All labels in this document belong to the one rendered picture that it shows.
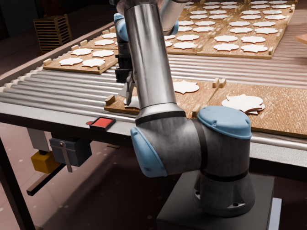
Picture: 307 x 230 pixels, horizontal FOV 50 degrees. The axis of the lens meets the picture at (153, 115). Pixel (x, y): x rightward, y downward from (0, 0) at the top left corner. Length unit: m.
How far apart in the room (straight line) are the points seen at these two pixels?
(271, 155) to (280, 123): 0.17
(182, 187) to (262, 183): 0.21
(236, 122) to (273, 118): 0.55
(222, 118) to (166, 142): 0.13
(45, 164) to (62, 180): 1.02
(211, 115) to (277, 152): 0.43
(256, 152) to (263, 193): 0.25
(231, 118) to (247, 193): 0.19
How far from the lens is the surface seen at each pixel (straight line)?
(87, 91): 1.66
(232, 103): 1.30
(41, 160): 1.63
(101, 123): 1.31
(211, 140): 0.71
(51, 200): 2.50
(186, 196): 0.87
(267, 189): 0.91
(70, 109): 1.50
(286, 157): 1.10
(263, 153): 1.11
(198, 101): 1.37
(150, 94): 0.72
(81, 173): 2.65
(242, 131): 0.72
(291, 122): 1.24
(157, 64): 0.74
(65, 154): 1.47
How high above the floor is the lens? 1.55
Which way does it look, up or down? 28 degrees down
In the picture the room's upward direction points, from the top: 7 degrees counter-clockwise
